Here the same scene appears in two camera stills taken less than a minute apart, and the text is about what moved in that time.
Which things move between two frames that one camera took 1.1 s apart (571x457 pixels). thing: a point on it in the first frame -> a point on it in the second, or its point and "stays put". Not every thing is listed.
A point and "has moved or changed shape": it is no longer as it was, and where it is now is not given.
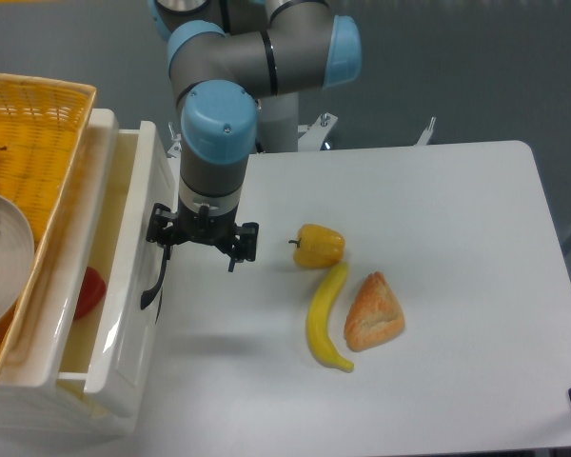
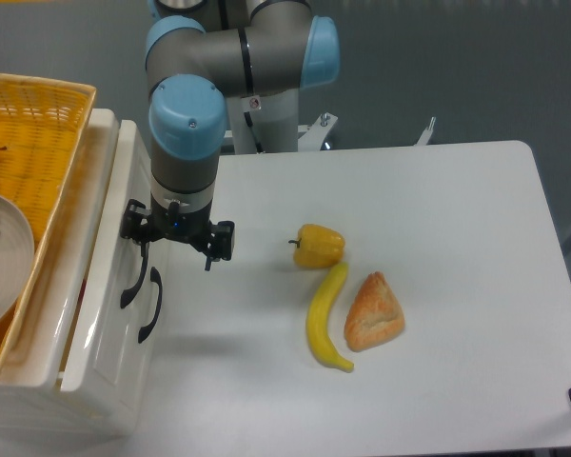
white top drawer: x=106 y=338 has moved or changed shape
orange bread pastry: x=374 y=317 stays put
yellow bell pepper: x=318 y=247 stays put
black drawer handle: x=149 y=294 -> x=130 y=293
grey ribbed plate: x=8 y=263 stays put
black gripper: x=220 y=230 -> x=141 y=225
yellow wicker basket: x=35 y=128 stays put
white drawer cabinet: x=61 y=377 stays put
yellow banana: x=319 y=317 stays put
